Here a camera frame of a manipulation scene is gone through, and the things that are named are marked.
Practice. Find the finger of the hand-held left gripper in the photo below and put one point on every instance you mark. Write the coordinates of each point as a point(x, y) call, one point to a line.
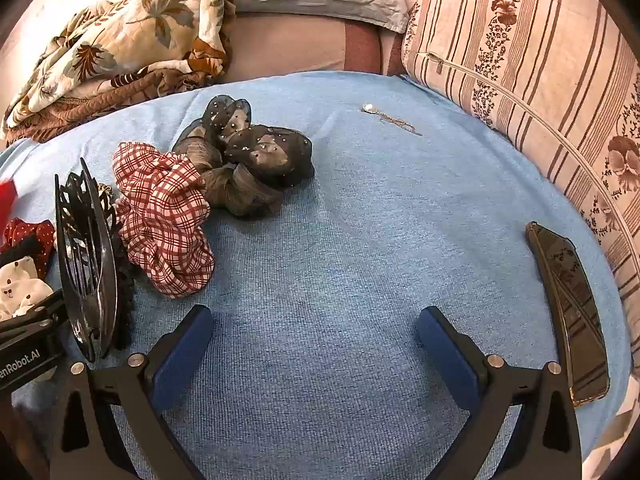
point(35, 312)

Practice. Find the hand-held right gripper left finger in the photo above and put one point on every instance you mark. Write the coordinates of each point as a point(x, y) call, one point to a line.
point(182, 355)

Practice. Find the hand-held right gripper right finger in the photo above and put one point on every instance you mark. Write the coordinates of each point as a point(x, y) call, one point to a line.
point(445, 360)

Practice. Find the black claw hair clip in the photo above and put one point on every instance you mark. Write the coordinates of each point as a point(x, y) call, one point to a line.
point(85, 270)

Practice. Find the red box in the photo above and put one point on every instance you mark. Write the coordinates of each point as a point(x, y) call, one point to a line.
point(6, 200)

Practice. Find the white bear-print scrunchie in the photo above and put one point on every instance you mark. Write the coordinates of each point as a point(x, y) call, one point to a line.
point(20, 285)

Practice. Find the red polka-dot scrunchie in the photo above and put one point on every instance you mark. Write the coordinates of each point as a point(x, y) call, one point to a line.
point(25, 232)

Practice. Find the red plaid scrunchie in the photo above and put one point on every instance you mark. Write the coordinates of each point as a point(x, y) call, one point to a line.
point(160, 220)

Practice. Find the blue towel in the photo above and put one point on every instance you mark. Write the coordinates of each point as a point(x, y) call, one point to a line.
point(350, 235)

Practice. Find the dark sheer beaded scrunchie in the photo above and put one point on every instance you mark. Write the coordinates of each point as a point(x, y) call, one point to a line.
point(260, 155)

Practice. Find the floral leaf blanket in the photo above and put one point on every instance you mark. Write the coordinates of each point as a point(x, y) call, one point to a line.
point(125, 25)

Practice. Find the pink brown bed sheet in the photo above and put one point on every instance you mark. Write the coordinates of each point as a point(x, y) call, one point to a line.
point(285, 45)

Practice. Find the striped floral pillow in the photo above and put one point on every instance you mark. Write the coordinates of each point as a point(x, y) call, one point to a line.
point(525, 35)

